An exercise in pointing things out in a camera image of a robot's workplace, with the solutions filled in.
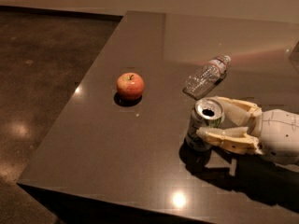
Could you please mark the clear plastic water bottle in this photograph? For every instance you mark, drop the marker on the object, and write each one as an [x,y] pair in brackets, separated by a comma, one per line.
[204,80]

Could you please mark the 7up soda can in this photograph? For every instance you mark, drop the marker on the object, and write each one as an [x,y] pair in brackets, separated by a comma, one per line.
[207,112]

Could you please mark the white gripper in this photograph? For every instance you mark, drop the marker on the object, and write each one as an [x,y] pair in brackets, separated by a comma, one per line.
[280,133]

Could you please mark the red apple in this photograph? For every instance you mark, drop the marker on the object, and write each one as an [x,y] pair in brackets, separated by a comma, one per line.
[130,86]

